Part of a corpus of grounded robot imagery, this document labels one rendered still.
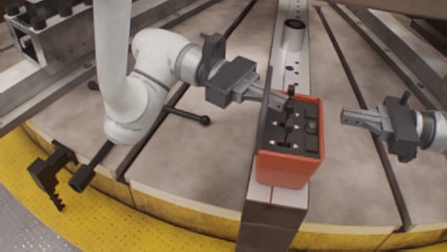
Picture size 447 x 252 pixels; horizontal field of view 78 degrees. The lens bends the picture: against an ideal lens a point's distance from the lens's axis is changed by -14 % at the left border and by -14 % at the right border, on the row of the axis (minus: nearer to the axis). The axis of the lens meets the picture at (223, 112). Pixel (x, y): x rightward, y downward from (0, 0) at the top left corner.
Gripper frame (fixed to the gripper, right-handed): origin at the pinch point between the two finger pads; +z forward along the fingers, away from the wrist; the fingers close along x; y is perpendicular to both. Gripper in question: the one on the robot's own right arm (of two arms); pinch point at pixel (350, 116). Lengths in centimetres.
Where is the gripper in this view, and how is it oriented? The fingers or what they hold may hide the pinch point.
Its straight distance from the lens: 67.4
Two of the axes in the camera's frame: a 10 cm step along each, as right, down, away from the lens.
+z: -9.8, -1.7, 1.1
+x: -2.0, 6.6, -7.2
